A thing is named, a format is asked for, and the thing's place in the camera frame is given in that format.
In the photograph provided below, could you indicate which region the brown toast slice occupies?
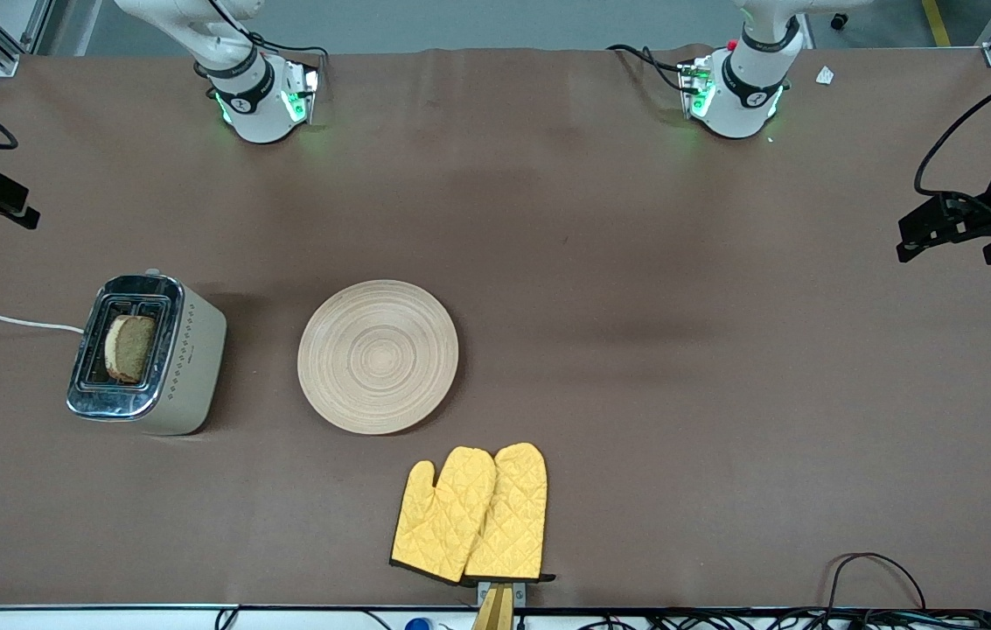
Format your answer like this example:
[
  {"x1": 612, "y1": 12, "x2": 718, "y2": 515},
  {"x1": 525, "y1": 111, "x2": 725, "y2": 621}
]
[{"x1": 104, "y1": 313, "x2": 157, "y2": 384}]

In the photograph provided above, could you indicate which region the beige chrome two-slot toaster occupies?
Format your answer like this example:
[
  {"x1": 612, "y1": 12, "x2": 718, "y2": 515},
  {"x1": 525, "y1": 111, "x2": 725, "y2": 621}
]
[{"x1": 66, "y1": 268, "x2": 227, "y2": 436}]

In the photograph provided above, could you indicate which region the yellow quilted oven mitt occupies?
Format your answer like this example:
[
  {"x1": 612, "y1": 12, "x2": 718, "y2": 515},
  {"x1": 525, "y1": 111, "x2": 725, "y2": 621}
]
[
  {"x1": 464, "y1": 442, "x2": 555, "y2": 583},
  {"x1": 390, "y1": 446, "x2": 498, "y2": 585}
]

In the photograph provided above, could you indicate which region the black base cable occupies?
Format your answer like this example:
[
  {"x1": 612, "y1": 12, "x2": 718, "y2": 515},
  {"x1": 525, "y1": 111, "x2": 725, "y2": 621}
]
[
  {"x1": 607, "y1": 44, "x2": 690, "y2": 93},
  {"x1": 206, "y1": 0, "x2": 330, "y2": 62}
]

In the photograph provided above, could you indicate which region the small metal bracket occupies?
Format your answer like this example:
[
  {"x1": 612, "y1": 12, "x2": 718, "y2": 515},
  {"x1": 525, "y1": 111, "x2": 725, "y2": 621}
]
[{"x1": 478, "y1": 580, "x2": 527, "y2": 606}]

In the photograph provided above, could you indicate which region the round wooden plate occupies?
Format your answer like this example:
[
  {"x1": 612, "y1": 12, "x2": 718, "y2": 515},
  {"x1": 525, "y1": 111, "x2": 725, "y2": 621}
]
[{"x1": 297, "y1": 279, "x2": 460, "y2": 436}]

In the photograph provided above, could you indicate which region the black cable loop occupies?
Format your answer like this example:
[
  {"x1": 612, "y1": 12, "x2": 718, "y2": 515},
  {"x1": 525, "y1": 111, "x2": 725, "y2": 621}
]
[{"x1": 826, "y1": 552, "x2": 929, "y2": 613}]

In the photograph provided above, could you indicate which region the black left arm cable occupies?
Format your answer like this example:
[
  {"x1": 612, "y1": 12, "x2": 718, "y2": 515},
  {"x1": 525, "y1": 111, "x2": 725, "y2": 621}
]
[{"x1": 913, "y1": 59, "x2": 991, "y2": 199}]

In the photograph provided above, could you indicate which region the green-lit base connector box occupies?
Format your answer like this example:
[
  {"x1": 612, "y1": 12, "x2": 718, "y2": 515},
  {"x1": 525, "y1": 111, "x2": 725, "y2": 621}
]
[
  {"x1": 279, "y1": 57, "x2": 322, "y2": 125},
  {"x1": 677, "y1": 57, "x2": 716, "y2": 121}
]

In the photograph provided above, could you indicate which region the wooden stick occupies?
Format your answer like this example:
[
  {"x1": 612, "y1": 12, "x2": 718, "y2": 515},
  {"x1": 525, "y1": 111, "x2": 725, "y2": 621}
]
[{"x1": 471, "y1": 584, "x2": 515, "y2": 630}]

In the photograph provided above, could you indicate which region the brown table cover sheet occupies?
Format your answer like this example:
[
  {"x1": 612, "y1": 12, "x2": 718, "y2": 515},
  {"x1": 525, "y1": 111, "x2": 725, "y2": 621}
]
[{"x1": 0, "y1": 45, "x2": 991, "y2": 611}]

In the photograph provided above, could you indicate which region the black cable bundle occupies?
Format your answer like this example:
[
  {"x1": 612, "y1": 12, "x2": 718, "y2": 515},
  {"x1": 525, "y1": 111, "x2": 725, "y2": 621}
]
[{"x1": 583, "y1": 608, "x2": 991, "y2": 630}]

